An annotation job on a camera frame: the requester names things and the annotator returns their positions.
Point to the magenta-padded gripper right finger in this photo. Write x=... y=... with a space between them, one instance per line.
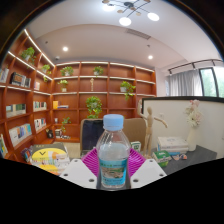
x=149 y=171

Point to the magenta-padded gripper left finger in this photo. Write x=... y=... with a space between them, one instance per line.
x=76 y=171

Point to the clear blue-capped water bottle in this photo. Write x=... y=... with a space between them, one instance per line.
x=113 y=150

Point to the green tissue box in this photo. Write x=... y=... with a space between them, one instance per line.
x=162 y=158

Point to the green and white carton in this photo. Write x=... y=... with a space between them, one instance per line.
x=136 y=146

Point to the colourful book stack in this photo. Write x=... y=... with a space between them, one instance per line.
x=50 y=158

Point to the white book stack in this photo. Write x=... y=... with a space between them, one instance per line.
x=173 y=145

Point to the dark blue chair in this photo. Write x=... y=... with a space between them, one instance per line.
x=90 y=136

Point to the tan chair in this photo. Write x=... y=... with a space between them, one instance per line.
x=135 y=130

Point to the white vase with flowers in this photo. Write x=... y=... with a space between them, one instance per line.
x=192 y=140

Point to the grey curtain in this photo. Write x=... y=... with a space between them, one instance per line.
x=185 y=83

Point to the black-framed window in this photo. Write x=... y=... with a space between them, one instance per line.
x=211 y=82

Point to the round recessed ceiling light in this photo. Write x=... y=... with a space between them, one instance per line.
x=65 y=48
x=150 y=57

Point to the ceiling air vent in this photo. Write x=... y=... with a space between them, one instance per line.
x=138 y=33

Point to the branched ceiling lamp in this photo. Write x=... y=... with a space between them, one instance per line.
x=126 y=11

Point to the wooden wall shelf unit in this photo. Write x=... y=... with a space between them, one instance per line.
x=83 y=86

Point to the black ceiling track rail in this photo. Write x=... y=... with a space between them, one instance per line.
x=193 y=64

